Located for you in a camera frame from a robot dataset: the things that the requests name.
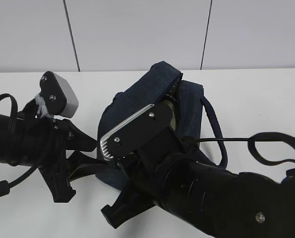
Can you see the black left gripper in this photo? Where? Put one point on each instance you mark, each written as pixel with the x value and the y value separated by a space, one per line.
pixel 65 162

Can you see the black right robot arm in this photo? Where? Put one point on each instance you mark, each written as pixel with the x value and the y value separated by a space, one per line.
pixel 169 174

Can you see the dark blue fabric lunch bag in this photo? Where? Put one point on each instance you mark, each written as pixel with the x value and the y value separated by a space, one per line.
pixel 161 83

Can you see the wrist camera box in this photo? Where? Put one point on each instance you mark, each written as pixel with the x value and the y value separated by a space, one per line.
pixel 135 131
pixel 56 97

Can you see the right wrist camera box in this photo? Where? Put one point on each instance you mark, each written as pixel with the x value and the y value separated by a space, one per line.
pixel 135 131

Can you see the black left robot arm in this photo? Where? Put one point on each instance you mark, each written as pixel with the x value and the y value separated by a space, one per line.
pixel 24 143

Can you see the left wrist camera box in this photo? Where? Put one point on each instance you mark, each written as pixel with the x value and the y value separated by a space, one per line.
pixel 56 97

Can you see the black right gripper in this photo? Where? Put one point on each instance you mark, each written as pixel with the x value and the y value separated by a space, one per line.
pixel 146 161

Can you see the green lidded glass food container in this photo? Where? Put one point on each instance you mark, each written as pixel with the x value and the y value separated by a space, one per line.
pixel 173 122

